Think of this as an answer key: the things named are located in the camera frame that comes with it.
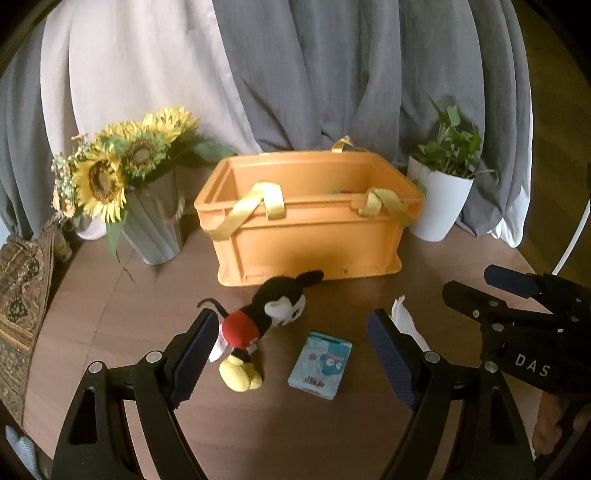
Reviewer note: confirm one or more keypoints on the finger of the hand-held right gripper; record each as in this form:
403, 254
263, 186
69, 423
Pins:
471, 300
512, 279

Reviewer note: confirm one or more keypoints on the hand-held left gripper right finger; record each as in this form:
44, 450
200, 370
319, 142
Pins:
392, 355

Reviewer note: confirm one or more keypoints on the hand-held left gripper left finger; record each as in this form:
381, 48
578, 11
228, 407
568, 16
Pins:
194, 357

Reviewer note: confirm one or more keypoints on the white soft cloth toy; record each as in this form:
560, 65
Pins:
408, 321

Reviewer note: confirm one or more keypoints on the black red mouse plush toy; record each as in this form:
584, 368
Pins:
249, 327

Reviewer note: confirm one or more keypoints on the light blue tissue pack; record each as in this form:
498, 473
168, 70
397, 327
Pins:
321, 364

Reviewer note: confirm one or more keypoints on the person's right hand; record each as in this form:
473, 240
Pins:
551, 429

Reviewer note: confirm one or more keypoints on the white sheer curtain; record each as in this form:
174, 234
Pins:
505, 233

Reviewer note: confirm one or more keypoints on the white curved hoop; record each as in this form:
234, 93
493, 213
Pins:
572, 240

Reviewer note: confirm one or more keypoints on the green plant in white pot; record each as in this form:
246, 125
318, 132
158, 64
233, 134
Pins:
438, 203

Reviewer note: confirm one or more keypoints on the grey-green ribbed vase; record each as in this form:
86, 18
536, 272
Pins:
154, 230

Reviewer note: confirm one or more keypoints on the brown patterned cloth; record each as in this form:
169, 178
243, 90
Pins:
21, 304

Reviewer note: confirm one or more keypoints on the striped star cushion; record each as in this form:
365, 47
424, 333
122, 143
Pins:
21, 450

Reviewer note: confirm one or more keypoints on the sunflower bouquet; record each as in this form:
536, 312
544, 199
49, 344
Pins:
111, 175

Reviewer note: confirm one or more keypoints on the grey curtain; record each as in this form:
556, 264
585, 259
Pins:
346, 69
23, 138

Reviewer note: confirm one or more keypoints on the pale pink curtain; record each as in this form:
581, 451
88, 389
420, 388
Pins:
138, 69

